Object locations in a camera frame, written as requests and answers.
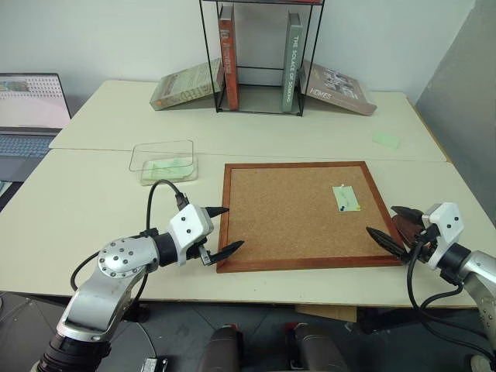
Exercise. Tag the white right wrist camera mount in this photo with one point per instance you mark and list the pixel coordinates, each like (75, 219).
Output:
(445, 221)

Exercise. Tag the green sticky note pad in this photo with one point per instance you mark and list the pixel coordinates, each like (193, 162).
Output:
(386, 139)

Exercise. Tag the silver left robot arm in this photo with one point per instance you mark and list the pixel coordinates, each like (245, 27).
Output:
(112, 271)

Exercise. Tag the wood-framed cork board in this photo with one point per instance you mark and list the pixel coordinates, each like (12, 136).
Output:
(286, 217)

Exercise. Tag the light green paper note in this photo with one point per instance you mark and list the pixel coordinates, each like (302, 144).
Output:
(348, 198)

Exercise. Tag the small black labelled box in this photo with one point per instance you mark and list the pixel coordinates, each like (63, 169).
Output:
(156, 365)

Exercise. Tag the clear plastic box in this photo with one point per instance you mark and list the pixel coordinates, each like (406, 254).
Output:
(164, 153)

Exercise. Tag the olive leaning book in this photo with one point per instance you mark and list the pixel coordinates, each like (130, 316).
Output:
(182, 87)

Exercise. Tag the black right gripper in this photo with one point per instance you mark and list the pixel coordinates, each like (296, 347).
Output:
(420, 242)

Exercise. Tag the dark rounded shape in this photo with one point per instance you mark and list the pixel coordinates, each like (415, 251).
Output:
(222, 348)
(315, 348)

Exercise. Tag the grey-green upright book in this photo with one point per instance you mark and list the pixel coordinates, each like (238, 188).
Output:
(292, 69)

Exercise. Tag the open grey laptop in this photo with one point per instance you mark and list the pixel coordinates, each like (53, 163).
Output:
(27, 104)

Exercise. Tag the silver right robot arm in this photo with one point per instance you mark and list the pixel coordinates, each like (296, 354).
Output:
(482, 271)

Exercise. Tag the brown Homes book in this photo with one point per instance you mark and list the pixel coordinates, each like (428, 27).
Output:
(341, 91)

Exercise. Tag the orange upright book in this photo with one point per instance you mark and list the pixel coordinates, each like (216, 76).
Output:
(229, 66)

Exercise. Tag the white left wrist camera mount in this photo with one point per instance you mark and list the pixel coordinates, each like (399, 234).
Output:
(190, 224)

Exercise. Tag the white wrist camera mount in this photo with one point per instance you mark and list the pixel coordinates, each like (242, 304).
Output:
(445, 221)
(190, 224)

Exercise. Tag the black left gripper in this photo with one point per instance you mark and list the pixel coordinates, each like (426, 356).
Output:
(198, 252)

